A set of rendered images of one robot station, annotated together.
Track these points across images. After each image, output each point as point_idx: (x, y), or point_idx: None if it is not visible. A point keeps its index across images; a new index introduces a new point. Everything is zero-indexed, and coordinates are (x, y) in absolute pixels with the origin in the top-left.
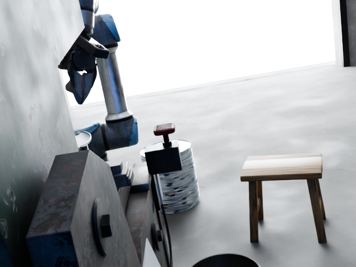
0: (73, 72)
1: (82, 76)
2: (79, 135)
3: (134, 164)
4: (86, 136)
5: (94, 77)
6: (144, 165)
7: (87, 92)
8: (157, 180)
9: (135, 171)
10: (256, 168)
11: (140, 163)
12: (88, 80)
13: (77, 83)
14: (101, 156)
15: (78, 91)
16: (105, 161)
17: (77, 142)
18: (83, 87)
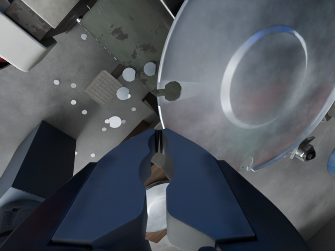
0: (259, 223)
1: (168, 210)
2: (174, 72)
3: (24, 67)
4: (177, 38)
5: (47, 215)
6: (12, 33)
7: (133, 142)
8: (5, 7)
9: (61, 0)
10: None
11: (11, 56)
12: (112, 191)
13: (204, 169)
14: (6, 234)
15: (189, 144)
16: (4, 227)
17: (221, 10)
18: (143, 172)
